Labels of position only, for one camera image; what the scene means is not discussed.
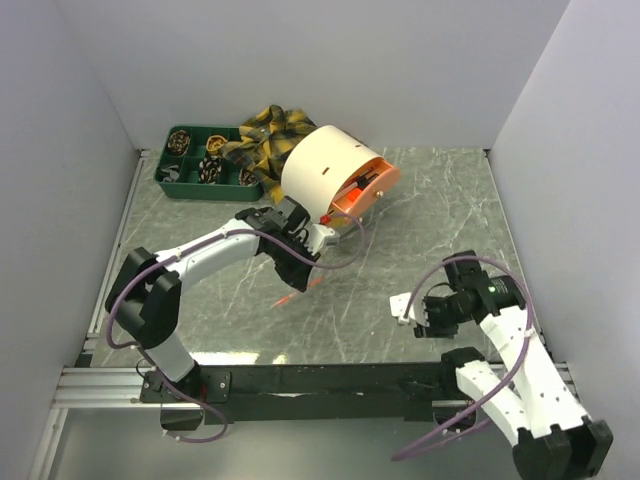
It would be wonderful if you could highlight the black orange highlighter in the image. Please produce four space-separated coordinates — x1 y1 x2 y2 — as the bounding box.
345 176 371 202

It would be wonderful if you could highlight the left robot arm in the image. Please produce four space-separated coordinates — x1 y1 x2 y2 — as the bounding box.
105 196 320 402

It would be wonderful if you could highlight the white pink pen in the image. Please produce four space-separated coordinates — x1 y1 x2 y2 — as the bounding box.
336 182 362 202

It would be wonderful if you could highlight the yellow plaid cloth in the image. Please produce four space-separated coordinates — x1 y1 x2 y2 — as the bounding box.
219 105 317 204

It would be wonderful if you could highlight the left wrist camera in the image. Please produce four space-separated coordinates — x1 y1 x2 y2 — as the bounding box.
305 214 339 255

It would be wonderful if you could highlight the round cream drawer organizer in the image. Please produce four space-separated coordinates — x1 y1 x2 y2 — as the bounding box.
281 125 401 234

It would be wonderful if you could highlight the brown patterned rolled tie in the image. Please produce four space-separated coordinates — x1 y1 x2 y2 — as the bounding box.
166 129 191 156

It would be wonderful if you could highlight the aluminium rail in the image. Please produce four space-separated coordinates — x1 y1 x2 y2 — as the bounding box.
53 364 580 409

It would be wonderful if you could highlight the green compartment tray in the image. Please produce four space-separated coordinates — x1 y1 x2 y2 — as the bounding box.
153 125 263 203

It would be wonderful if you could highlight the black white marker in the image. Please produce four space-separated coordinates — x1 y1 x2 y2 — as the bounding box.
353 169 378 190

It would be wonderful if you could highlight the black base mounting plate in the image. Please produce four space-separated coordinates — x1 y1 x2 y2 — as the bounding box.
140 362 470 432

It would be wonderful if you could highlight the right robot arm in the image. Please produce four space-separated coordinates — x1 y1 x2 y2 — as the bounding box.
397 251 614 479

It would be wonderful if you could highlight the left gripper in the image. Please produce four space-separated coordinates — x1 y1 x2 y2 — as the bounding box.
266 237 321 293

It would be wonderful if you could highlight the black floral rolled tie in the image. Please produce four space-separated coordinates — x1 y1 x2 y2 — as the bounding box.
198 155 223 185

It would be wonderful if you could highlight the tan rolled item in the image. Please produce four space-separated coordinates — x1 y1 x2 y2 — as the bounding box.
205 135 228 156

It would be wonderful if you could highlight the orange pencil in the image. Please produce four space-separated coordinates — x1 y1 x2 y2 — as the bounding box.
271 276 324 308

